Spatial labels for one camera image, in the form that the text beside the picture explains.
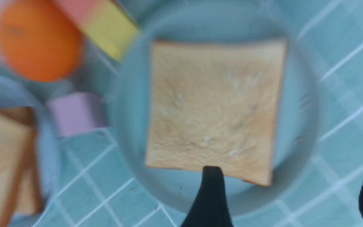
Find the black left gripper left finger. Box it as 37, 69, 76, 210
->
181, 166, 233, 227

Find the toast slice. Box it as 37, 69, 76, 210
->
0, 107, 37, 227
145, 38, 289, 186
14, 163, 44, 215

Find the green centre plate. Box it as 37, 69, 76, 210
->
106, 0, 321, 217

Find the pink cube block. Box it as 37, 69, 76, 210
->
47, 92, 108, 137

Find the pink and yellow block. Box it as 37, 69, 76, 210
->
55, 0, 139, 61

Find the orange fruit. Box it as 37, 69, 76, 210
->
0, 0, 84, 83

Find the light blue bread plate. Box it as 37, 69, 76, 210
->
0, 76, 61, 227

